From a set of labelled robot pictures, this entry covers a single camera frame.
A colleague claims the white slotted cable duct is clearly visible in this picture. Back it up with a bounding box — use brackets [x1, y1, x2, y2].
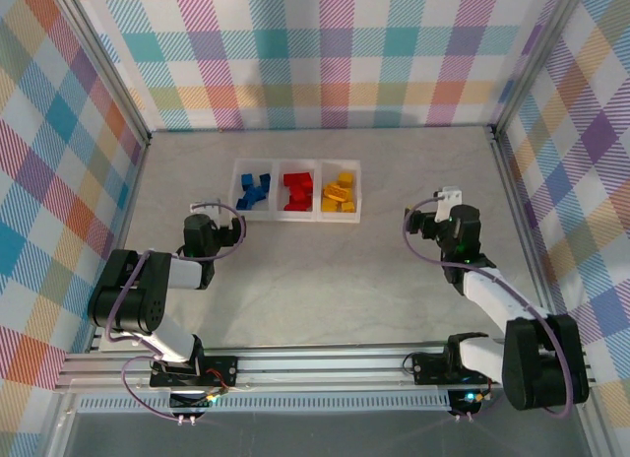
[77, 395, 457, 415]

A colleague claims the long aluminium mounting rail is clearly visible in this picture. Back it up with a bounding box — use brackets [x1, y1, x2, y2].
[58, 345, 599, 394]

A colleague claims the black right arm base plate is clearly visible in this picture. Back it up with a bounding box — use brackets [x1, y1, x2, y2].
[410, 352, 502, 386]

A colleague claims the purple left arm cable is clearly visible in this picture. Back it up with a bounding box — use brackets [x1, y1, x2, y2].
[104, 200, 248, 424]

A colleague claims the aluminium side rail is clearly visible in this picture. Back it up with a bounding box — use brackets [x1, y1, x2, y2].
[489, 124, 572, 350]
[86, 134, 154, 353]

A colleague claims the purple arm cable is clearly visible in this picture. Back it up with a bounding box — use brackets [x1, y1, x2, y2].
[104, 200, 248, 424]
[403, 195, 576, 423]

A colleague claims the aluminium frame post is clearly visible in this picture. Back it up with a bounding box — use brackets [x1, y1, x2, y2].
[489, 0, 592, 138]
[48, 0, 153, 148]

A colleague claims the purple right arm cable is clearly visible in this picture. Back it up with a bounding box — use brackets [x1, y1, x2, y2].
[403, 195, 576, 423]

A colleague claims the white plastic bin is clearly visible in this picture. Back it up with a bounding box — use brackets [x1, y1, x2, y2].
[231, 157, 278, 223]
[317, 159, 364, 226]
[274, 158, 321, 224]

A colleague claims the colourful plaid backdrop cloth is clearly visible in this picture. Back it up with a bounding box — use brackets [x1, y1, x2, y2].
[496, 0, 630, 457]
[0, 0, 149, 457]
[73, 0, 567, 132]

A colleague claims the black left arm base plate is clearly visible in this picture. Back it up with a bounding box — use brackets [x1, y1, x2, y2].
[149, 356, 241, 388]

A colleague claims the circuit board with green light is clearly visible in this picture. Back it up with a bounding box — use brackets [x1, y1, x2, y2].
[449, 388, 495, 414]
[168, 390, 219, 412]

